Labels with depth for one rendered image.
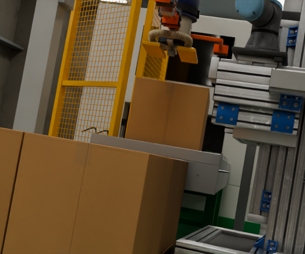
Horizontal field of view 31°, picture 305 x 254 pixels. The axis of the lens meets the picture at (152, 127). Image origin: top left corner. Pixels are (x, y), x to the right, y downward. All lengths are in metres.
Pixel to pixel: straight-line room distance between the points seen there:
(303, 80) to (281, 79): 0.08
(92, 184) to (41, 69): 2.26
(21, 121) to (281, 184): 2.00
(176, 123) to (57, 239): 1.40
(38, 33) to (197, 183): 1.67
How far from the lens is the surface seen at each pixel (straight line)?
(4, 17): 12.61
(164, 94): 2.96
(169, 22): 2.84
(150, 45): 2.95
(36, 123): 3.83
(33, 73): 3.86
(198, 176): 2.86
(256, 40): 2.35
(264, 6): 2.27
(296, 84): 2.18
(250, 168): 3.42
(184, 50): 2.92
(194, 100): 2.95
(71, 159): 1.68
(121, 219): 1.65
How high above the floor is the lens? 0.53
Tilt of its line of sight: 3 degrees up
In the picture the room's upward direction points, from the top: 10 degrees clockwise
